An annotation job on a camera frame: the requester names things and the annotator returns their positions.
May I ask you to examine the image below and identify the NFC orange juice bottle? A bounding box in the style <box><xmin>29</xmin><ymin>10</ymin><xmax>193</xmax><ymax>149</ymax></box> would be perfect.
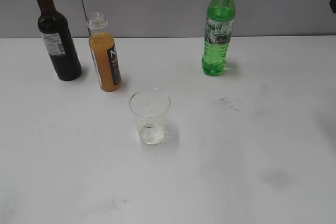
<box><xmin>87</xmin><ymin>12</ymin><xmax>121</xmax><ymax>92</ymax></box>

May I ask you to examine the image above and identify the transparent plastic cup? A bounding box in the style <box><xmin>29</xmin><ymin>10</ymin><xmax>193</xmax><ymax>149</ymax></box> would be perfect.
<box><xmin>129</xmin><ymin>88</ymin><xmax>171</xmax><ymax>145</ymax></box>

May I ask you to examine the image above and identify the green soda bottle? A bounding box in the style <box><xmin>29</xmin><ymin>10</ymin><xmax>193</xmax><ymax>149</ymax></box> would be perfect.
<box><xmin>202</xmin><ymin>0</ymin><xmax>236</xmax><ymax>76</ymax></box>

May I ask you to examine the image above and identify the dark red wine bottle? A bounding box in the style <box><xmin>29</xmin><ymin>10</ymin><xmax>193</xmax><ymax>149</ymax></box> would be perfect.
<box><xmin>37</xmin><ymin>0</ymin><xmax>82</xmax><ymax>81</ymax></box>

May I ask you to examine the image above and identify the dark object at right edge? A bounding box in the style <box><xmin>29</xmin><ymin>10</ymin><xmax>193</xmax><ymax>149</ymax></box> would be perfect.
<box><xmin>329</xmin><ymin>0</ymin><xmax>336</xmax><ymax>14</ymax></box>

